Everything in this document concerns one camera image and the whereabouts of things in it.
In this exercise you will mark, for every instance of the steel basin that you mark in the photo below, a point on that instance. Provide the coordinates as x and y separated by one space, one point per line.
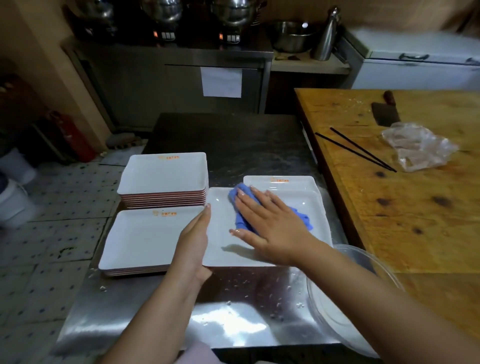
290 37

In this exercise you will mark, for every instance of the person's left forearm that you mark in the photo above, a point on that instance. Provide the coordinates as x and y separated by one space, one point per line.
150 326

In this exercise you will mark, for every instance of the stainless steel cabinet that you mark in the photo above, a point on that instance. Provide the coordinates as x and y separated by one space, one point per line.
131 90

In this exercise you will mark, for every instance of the person's right forearm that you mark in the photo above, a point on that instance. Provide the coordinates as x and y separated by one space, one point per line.
393 307

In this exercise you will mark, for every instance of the wooden table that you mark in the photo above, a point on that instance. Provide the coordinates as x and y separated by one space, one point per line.
423 232

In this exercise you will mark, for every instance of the beige side counter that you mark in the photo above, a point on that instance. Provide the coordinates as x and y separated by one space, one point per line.
311 65

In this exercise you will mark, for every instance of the person's right hand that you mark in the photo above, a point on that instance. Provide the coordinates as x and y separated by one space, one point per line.
281 236

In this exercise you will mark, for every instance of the blue cloth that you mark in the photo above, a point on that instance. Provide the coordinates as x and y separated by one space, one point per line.
236 193

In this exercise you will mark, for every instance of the clear glass bowl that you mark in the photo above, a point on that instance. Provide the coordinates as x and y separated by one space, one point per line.
330 315

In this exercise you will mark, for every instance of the dark storage rack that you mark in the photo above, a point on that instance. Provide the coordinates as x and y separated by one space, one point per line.
22 108

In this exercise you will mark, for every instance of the crumpled clear plastic bag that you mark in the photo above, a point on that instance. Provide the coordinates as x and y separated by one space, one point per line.
416 146

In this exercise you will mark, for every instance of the red fire extinguisher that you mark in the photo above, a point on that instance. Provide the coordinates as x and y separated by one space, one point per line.
77 138

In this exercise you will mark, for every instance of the black chopstick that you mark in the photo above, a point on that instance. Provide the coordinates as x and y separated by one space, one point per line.
363 149
354 152

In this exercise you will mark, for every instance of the steel jug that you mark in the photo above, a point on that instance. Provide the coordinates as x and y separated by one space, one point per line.
326 37

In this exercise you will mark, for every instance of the steel work table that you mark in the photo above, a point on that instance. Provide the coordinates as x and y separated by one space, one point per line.
232 138

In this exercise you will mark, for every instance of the black induction cooker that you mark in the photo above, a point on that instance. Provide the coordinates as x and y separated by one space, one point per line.
165 35
229 37
99 30

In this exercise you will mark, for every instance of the grey brick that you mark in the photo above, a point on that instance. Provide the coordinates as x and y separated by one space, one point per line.
120 139

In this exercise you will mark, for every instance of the loose light floor tile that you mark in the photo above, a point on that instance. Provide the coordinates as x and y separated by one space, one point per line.
120 157

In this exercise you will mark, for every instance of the white paper sheet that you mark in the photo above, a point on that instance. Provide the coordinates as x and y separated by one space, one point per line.
221 82

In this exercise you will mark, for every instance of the stack of white plates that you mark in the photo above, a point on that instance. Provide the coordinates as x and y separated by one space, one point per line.
292 183
161 172

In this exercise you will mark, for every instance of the white plastic bucket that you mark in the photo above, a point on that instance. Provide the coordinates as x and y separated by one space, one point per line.
15 206
17 167

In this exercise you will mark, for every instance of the white chest freezer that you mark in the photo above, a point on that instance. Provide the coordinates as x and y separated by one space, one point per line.
412 77

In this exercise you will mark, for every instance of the person's left hand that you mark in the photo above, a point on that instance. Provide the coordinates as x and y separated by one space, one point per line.
191 255

